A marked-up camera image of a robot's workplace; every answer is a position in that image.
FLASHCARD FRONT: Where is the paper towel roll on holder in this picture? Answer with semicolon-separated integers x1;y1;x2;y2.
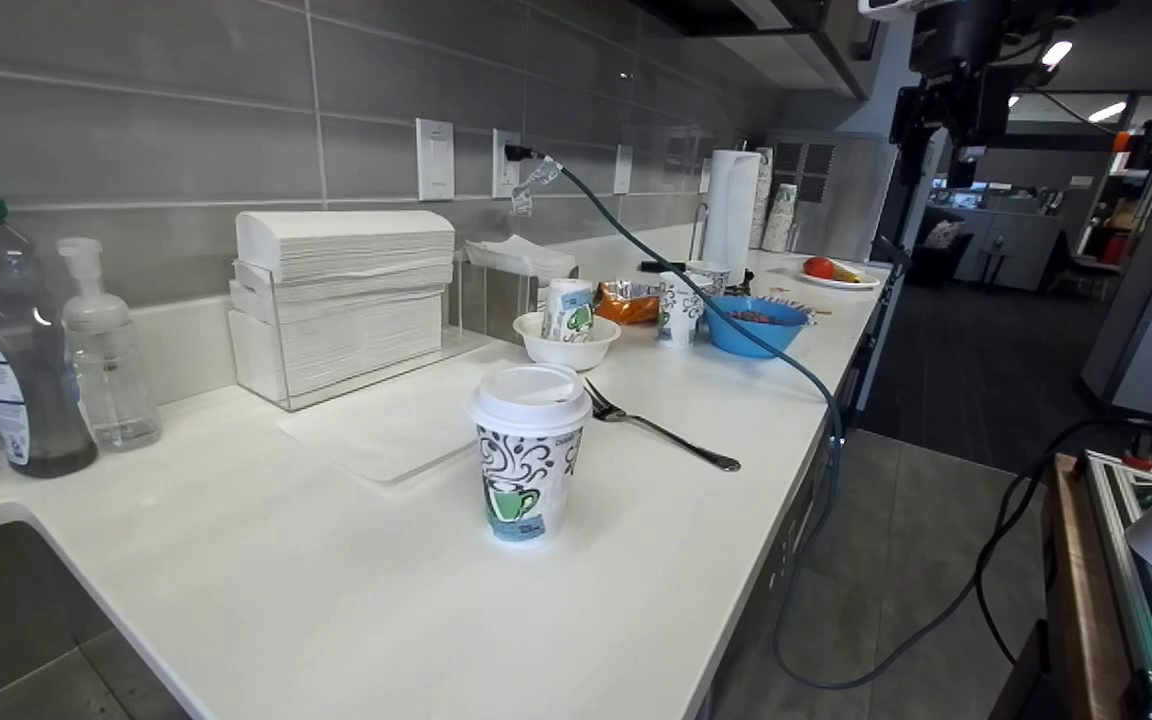
689;149;763;288

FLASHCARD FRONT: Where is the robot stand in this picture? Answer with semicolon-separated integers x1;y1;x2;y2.
986;450;1152;720

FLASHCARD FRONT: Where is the printed paper cup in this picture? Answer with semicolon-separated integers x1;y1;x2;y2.
540;277;598;344
685;259;733;297
474;415;587;545
655;270;706;350

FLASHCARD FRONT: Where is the wall cabinet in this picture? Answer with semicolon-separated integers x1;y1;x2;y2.
636;0;879;102

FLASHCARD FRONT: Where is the grey cabinet with vents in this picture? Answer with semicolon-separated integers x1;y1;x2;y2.
770;129;899;263

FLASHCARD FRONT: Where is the blue bowl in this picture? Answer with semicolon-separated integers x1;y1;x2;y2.
703;294;811;360

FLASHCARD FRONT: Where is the clear acrylic towel holder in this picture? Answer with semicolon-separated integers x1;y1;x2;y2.
228;254;482;414

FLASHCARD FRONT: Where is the black cable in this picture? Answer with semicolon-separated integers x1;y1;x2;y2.
973;470;1049;668

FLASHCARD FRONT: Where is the white wall switch plate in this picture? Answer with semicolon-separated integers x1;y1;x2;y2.
415;117;456;202

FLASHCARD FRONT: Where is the sink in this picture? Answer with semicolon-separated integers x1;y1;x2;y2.
0;518;195;720

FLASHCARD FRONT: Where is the metal fork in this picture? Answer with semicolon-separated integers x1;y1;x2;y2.
582;376;743;474

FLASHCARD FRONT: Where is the stack of white napkins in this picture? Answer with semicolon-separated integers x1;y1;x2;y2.
463;234;578;282

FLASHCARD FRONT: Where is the dark sofa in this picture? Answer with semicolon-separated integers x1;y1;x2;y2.
908;208;975;289

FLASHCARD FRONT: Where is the stack of folded paper towels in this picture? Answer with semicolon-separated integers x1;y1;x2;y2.
229;209;457;401

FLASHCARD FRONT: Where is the flat white paper towel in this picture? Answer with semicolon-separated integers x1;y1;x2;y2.
277;345;529;487

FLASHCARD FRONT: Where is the white plastic cup lid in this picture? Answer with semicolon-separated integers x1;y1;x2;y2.
467;362;595;439

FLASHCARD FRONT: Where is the grey power cable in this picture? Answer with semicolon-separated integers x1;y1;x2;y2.
503;143;1152;693

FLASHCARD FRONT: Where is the office chair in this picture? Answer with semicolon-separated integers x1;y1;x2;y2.
1044;228;1125;299

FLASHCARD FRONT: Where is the clear plastic cable tag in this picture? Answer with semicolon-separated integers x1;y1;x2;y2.
509;157;564;218

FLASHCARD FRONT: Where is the white bowl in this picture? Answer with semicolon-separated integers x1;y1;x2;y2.
513;311;623;374

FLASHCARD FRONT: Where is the dish soap bottle green cap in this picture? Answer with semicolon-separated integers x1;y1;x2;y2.
0;154;100;479

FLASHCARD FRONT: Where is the grey office cabinet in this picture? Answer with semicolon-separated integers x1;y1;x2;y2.
936;204;1064;293

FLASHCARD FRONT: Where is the clear acrylic napkin holder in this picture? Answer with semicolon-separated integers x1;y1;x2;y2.
454;245;579;343

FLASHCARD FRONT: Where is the stack of paper cups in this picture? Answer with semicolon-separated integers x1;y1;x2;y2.
762;182;800;254

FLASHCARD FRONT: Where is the clear foam soap dispenser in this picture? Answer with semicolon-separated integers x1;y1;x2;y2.
56;236;163;452

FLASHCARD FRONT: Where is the orange snack packet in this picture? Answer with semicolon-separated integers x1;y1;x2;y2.
593;279;663;327

